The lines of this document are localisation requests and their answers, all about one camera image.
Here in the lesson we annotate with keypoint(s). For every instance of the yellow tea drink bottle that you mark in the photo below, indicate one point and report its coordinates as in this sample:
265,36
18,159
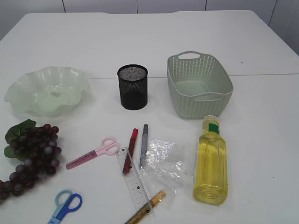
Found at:
210,178

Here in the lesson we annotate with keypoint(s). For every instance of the blue scissors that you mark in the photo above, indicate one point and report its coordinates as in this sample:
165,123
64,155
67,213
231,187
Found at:
62,209

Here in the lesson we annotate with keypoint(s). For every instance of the clear plastic ruler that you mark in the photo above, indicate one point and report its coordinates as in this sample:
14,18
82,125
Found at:
133,181

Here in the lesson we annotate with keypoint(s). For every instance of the gold marker pen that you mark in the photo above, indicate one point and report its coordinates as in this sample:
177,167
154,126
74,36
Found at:
147,208

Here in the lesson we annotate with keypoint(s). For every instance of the black mesh pen holder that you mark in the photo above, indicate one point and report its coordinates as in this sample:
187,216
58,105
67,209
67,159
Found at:
133,86

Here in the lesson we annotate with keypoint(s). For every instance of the grey glitter pen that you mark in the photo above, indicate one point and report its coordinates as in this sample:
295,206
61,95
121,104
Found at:
144,145

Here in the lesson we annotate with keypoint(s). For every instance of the pink scissors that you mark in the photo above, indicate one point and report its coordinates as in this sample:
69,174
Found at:
108,146

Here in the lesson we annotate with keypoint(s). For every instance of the purple artificial grape bunch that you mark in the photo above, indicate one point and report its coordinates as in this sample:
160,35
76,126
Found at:
36,147

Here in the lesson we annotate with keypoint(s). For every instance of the green woven plastic basket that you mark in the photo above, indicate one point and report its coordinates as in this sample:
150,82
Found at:
198,86

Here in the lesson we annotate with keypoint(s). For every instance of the pale green wavy plate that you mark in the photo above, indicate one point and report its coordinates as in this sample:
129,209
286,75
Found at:
48,92

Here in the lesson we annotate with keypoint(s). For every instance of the clear plastic sheet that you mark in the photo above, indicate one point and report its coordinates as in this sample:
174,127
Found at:
164,165

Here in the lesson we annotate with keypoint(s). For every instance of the red marker pen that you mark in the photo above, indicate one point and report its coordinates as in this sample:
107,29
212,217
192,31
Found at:
131,147

